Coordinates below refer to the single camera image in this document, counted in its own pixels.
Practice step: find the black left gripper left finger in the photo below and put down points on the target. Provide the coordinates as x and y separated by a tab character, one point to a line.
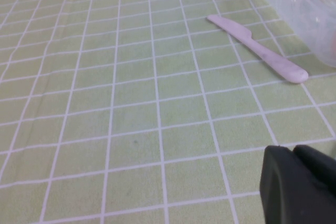
286	195

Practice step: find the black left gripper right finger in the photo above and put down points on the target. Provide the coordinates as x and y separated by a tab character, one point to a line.
320	167

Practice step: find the clear plastic egg box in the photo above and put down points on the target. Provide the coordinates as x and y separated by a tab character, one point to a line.
294	9

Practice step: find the pink plastic knife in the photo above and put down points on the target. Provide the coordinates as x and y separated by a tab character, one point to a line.
262	51

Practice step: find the green checkered tablecloth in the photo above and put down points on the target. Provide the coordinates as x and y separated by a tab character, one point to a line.
105	103

